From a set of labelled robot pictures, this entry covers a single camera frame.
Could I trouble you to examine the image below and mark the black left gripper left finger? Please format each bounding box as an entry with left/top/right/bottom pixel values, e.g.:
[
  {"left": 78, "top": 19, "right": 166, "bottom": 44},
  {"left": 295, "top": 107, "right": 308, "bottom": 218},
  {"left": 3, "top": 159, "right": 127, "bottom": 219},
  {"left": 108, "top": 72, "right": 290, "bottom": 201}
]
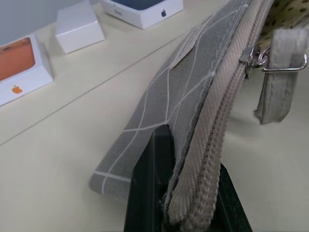
[{"left": 123, "top": 123, "right": 175, "bottom": 232}]

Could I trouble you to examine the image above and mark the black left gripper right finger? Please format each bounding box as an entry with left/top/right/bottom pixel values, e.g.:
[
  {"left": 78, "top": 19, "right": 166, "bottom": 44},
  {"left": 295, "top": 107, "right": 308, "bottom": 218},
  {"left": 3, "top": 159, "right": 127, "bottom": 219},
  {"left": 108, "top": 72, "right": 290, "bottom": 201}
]
[{"left": 209, "top": 162, "right": 254, "bottom": 232}]

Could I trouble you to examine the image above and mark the white box with orange phone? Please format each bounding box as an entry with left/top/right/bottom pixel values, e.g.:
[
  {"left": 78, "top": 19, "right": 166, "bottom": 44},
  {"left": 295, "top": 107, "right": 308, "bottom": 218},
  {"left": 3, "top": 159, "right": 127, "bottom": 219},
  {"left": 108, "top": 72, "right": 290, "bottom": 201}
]
[{"left": 0, "top": 33, "right": 55, "bottom": 107}]

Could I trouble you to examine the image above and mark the grey grid pattern zip pouch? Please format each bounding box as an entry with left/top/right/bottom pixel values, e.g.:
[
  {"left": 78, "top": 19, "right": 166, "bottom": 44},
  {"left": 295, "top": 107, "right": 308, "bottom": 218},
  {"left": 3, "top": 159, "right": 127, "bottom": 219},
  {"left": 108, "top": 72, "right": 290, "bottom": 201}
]
[{"left": 89, "top": 0, "right": 309, "bottom": 232}]

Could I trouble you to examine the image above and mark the white box with blue phone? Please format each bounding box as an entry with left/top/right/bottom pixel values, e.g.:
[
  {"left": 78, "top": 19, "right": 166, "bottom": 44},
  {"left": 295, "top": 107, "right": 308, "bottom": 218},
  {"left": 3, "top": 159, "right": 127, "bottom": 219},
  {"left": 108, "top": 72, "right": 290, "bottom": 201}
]
[{"left": 99, "top": 0, "right": 184, "bottom": 30}]

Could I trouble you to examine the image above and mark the plain white box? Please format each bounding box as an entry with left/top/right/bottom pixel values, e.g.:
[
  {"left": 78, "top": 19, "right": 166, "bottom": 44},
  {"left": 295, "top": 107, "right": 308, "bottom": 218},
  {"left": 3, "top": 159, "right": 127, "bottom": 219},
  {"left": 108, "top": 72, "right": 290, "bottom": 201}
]
[{"left": 55, "top": 0, "right": 106, "bottom": 55}]

